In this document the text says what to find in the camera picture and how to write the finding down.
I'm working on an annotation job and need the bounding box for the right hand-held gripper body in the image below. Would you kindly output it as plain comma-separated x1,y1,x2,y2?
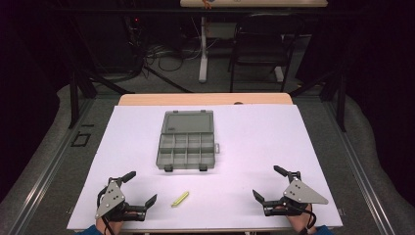
262,170,330,217

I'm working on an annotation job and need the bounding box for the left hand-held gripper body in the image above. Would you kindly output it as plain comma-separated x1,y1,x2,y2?
94,176,148,223

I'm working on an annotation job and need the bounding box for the person's left hand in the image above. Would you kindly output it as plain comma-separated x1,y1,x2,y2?
95,211,140,235

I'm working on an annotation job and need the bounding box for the person's right hand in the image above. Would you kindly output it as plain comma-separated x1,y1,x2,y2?
276,203,317,235

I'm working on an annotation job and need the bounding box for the yellow-green stick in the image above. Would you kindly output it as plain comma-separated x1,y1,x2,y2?
170,191,190,209

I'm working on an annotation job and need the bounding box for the white table mat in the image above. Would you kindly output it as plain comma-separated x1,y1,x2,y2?
66,104,344,231

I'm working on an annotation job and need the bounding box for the grey plastic compartment box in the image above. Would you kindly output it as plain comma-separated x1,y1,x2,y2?
155,110,221,173

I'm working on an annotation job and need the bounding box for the black metal stand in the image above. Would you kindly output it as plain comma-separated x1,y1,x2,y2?
67,13,135,130
288,65,347,133

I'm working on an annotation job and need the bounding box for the black chair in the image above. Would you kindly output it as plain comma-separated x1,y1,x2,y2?
227,13,306,94

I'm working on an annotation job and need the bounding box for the white-legged desk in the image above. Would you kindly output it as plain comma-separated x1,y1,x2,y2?
179,0,329,84

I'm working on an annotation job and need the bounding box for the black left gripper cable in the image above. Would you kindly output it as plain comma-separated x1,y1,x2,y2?
101,215,115,235

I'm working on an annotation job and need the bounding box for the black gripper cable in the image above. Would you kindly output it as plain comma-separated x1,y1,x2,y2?
295,204,317,235
101,215,115,235

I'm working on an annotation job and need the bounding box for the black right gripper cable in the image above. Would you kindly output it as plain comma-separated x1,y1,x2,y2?
295,204,317,235

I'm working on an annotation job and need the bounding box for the metal floor rail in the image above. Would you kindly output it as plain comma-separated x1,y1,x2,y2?
7,97,96,235
322,101,396,235

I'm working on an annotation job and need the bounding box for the bundle of floor cables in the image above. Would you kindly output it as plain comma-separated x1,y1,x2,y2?
125,16,209,81

